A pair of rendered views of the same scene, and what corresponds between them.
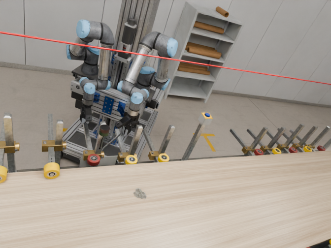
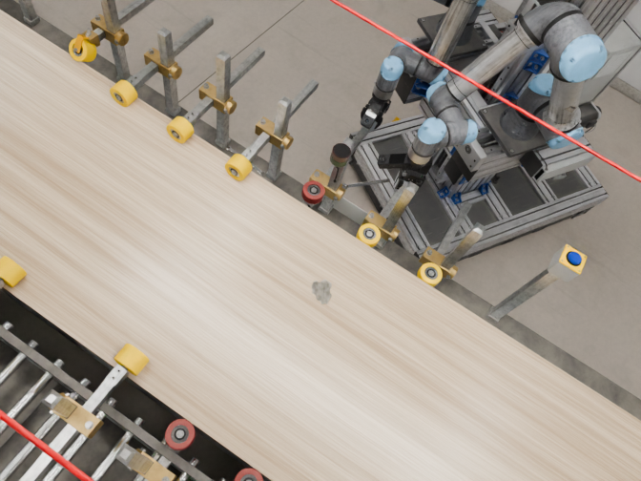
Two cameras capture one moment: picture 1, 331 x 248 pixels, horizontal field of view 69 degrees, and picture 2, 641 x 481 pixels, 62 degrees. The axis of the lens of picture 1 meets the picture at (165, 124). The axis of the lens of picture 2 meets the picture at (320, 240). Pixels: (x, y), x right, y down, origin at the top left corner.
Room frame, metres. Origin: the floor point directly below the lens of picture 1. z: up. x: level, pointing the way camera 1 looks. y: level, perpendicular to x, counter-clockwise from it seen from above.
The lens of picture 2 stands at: (0.44, -0.48, 2.48)
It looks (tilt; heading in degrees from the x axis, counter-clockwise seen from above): 62 degrees down; 48
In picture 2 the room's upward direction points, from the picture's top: 21 degrees clockwise
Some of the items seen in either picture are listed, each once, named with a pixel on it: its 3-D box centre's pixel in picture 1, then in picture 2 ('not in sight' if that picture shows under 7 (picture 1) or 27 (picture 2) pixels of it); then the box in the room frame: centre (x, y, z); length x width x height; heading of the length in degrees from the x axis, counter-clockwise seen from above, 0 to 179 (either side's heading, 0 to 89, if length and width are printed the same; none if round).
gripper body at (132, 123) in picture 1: (131, 120); (414, 167); (1.35, 0.23, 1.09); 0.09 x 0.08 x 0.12; 144
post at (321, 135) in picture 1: (314, 142); not in sight; (2.56, -1.70, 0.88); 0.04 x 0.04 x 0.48; 34
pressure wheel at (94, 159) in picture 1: (92, 163); (311, 197); (1.06, 0.35, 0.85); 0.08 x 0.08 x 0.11
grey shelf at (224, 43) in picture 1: (196, 58); not in sight; (4.19, -0.08, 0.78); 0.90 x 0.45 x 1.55; 121
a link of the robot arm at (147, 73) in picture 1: (147, 75); (542, 95); (1.87, 0.30, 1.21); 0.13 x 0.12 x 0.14; 83
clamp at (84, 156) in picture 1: (93, 155); (326, 186); (1.14, 0.38, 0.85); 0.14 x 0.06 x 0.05; 124
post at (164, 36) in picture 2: not in sight; (169, 79); (0.73, 0.98, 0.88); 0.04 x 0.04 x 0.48; 34
